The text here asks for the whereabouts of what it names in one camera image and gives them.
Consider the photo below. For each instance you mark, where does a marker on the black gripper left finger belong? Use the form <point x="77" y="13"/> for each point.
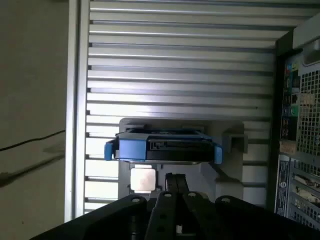
<point x="135" y="207"/>

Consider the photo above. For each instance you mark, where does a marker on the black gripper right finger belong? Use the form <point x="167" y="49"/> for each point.
<point x="197" y="212"/>

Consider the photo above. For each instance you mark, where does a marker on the hard disk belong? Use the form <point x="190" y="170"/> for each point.
<point x="132" y="150"/>

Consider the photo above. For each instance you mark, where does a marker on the silver CPU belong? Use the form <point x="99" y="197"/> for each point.
<point x="143" y="180"/>

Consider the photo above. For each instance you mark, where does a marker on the black PC case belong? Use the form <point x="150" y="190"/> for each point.
<point x="310" y="112"/>

